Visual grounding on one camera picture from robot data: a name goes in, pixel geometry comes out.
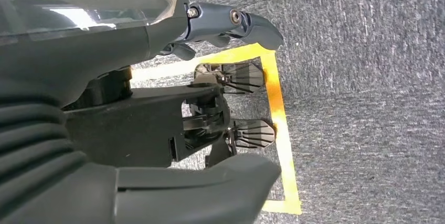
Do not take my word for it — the black robot left foot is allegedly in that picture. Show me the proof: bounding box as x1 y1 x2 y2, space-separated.
193 61 265 95

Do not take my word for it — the black robot leg frame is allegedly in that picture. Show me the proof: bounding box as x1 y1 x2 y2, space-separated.
62 66 232 169

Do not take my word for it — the yellow floor tape rectangle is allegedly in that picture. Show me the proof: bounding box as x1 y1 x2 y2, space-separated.
130 42 302 216

